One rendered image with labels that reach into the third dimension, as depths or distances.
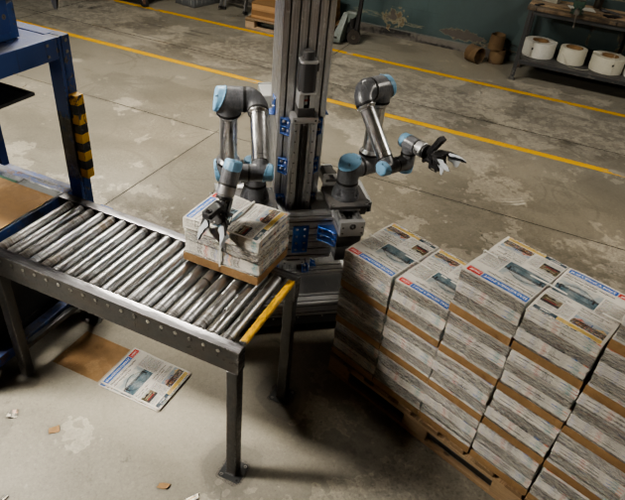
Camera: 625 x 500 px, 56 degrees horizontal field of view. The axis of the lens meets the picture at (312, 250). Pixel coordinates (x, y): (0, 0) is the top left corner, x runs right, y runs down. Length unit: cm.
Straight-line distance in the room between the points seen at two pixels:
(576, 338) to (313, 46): 175
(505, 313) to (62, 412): 213
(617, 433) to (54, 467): 234
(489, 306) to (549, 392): 40
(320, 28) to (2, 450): 244
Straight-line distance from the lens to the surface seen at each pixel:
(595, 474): 264
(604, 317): 243
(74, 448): 308
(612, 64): 832
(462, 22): 906
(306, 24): 293
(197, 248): 261
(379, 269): 268
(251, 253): 245
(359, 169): 310
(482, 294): 241
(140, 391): 321
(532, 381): 251
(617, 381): 234
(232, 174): 240
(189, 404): 315
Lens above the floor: 243
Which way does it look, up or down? 36 degrees down
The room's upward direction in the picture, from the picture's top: 6 degrees clockwise
